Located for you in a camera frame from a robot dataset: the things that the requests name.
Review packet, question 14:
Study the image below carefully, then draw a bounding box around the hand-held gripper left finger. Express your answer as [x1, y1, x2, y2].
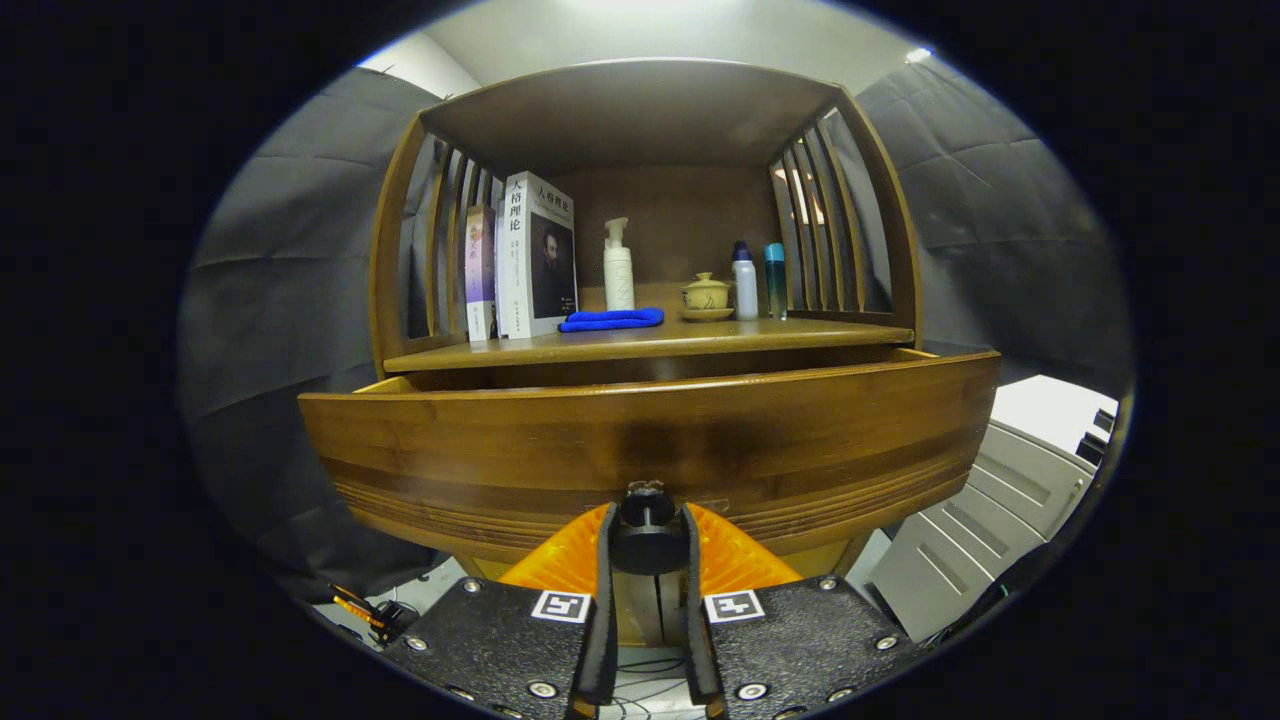
[385, 503, 621, 720]

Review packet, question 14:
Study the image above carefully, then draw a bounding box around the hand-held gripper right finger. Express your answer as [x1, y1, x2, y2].
[680, 503, 926, 720]

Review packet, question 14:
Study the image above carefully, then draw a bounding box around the black drawer knob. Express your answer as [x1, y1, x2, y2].
[608, 480, 691, 576]

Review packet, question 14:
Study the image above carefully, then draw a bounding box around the wooden drawer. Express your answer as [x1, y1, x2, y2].
[298, 347, 1003, 566]

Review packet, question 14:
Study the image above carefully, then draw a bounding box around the wooden countertop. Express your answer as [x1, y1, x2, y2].
[383, 283, 916, 374]

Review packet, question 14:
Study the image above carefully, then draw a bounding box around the wooden cabinet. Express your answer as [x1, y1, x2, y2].
[368, 57, 923, 646]

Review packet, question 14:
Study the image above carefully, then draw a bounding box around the orange black tool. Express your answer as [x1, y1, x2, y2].
[330, 583, 401, 646]

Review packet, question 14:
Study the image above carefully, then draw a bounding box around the blue folded cloth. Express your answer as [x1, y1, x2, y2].
[558, 307, 666, 334]

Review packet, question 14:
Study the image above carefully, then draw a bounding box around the white pump bottle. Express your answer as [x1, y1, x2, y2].
[603, 217, 636, 312]

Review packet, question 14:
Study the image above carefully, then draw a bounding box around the yellow lidded teacup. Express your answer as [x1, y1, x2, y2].
[679, 272, 736, 322]

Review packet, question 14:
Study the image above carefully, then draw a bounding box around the white bottle blue cap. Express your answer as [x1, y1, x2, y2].
[732, 240, 760, 321]

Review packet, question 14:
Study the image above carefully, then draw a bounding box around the thick white book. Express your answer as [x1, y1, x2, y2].
[496, 170, 579, 340]

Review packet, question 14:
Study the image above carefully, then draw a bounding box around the thin purple book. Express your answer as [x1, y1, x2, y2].
[464, 205, 499, 343]

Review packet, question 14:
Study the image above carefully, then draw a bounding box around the teal slim bottle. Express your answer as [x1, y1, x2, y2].
[764, 243, 789, 321]

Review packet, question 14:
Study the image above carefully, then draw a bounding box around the black backdrop cloth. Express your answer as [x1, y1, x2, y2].
[178, 55, 1136, 601]

